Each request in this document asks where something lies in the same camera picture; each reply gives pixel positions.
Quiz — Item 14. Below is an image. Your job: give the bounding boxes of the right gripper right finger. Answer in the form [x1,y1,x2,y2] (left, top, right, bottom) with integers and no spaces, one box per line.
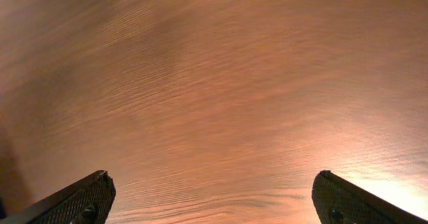
[312,171,427,224]

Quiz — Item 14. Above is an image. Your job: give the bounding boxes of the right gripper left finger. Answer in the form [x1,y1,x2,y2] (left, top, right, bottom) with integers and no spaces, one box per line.
[1,170,116,224]

